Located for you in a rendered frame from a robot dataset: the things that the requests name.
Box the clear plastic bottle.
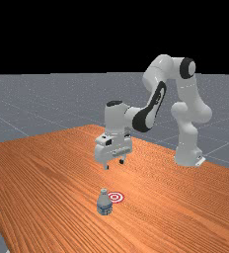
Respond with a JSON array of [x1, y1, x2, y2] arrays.
[[96, 188, 114, 217]]

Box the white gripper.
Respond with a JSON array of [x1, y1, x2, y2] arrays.
[[93, 130, 133, 171]]

